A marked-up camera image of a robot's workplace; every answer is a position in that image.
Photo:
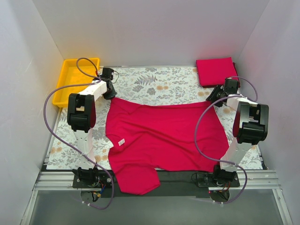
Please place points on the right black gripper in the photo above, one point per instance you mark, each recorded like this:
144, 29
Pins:
214, 95

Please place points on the aluminium frame rail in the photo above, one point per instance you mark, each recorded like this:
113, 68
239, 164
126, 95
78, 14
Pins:
256, 179

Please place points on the crimson t-shirt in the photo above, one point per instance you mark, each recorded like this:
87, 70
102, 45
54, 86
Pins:
202, 62
145, 138

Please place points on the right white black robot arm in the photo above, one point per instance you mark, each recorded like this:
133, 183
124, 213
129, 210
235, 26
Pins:
250, 126

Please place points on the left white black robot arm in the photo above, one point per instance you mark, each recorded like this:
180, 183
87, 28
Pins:
81, 116

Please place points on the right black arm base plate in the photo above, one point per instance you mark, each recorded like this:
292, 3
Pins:
206, 180

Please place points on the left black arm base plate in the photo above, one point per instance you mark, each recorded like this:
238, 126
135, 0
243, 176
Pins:
92, 178

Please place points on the folded dark red t-shirt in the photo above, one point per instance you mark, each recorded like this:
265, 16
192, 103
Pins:
236, 70

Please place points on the folded crimson t-shirt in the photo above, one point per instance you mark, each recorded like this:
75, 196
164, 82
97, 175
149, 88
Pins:
202, 62

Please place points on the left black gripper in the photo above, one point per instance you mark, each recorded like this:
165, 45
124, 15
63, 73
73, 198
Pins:
110, 92

